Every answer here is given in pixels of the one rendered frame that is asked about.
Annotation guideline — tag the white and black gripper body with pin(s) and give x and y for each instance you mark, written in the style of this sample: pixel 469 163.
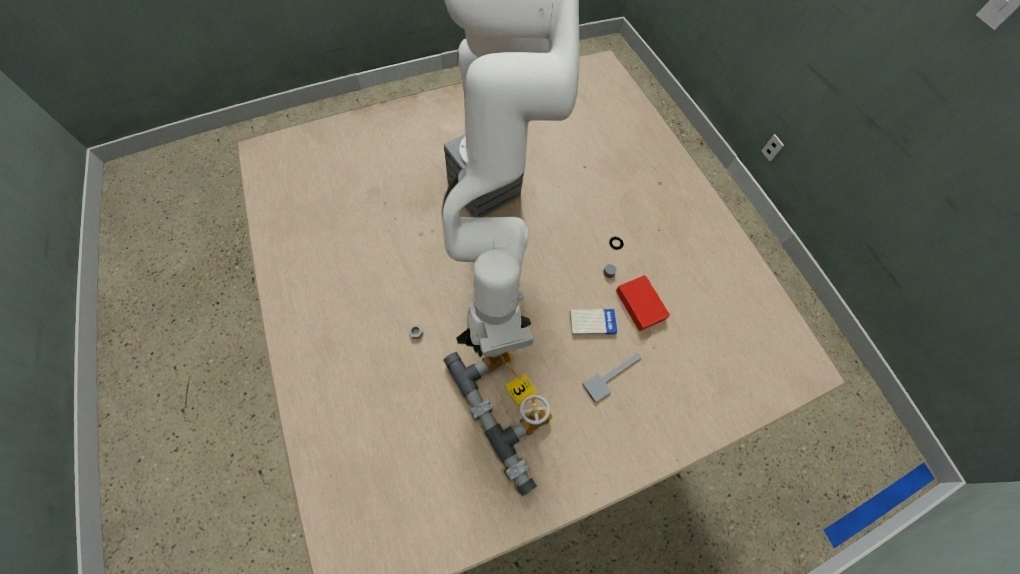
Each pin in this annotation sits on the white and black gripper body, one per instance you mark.
pixel 477 327

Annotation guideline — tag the grey pipe manifold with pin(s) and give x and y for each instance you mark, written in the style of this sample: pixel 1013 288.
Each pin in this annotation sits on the grey pipe manifold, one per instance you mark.
pixel 501 440

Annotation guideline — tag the red rectangular block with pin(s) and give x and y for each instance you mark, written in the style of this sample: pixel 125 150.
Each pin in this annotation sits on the red rectangular block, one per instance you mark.
pixel 642 302

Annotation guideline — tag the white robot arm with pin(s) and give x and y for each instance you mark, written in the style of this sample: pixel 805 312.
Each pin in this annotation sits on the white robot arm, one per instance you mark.
pixel 503 92

